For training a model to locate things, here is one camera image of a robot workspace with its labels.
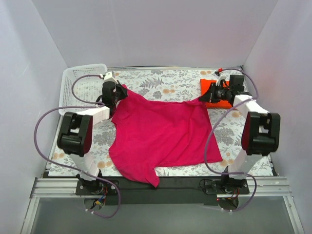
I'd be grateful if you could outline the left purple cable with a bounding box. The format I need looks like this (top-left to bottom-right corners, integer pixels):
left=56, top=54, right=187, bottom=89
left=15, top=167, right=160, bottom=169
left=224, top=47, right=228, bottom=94
left=34, top=74, right=122, bottom=218

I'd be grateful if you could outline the purple cable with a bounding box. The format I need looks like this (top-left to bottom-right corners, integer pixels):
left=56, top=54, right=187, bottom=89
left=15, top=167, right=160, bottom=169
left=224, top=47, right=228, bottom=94
left=204, top=68, right=258, bottom=212
left=34, top=74, right=122, bottom=218

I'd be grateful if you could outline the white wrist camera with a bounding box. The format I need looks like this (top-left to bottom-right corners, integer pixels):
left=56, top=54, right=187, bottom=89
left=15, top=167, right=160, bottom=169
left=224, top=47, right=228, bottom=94
left=214, top=68, right=226, bottom=86
left=100, top=71, right=118, bottom=84

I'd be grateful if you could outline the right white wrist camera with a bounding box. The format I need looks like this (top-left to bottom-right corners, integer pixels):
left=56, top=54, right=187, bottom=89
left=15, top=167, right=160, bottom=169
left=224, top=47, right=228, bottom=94
left=214, top=68, right=226, bottom=86

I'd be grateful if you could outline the floral table mat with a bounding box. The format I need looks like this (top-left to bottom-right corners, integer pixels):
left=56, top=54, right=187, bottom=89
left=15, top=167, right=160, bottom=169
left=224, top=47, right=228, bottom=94
left=48, top=68, right=273, bottom=177

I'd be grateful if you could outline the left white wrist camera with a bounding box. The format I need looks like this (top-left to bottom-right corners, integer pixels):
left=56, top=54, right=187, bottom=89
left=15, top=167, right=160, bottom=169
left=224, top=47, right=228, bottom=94
left=100, top=71, right=118, bottom=84

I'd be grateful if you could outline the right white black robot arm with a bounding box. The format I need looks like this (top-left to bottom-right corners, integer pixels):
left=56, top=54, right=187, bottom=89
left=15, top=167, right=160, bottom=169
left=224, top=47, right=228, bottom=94
left=200, top=75, right=280, bottom=195

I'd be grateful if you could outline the aluminium frame rail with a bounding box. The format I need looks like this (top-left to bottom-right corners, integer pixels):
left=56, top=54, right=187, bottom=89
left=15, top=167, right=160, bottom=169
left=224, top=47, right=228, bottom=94
left=19, top=177, right=81, bottom=234

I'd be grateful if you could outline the white plastic basket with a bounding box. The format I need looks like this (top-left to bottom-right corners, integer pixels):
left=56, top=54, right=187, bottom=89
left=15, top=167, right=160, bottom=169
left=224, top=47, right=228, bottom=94
left=58, top=63, right=107, bottom=115

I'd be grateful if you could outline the folded orange t shirt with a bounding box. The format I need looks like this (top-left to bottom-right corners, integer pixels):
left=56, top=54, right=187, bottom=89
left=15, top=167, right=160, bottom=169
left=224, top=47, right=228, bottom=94
left=200, top=79, right=232, bottom=109

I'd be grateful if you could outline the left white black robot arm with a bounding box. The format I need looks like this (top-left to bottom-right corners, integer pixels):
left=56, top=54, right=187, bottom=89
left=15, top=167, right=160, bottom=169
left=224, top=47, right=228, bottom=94
left=57, top=81, right=127, bottom=195

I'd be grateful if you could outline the magenta t shirt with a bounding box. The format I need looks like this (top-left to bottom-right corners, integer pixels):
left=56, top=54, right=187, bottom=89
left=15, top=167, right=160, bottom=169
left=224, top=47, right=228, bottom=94
left=109, top=90, right=222, bottom=187

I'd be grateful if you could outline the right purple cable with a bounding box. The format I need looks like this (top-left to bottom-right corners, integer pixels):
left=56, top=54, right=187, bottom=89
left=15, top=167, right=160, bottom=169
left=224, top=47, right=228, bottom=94
left=204, top=68, right=258, bottom=212

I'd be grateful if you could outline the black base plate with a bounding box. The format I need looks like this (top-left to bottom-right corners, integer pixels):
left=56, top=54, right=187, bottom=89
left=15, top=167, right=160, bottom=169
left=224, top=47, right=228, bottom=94
left=75, top=177, right=249, bottom=205

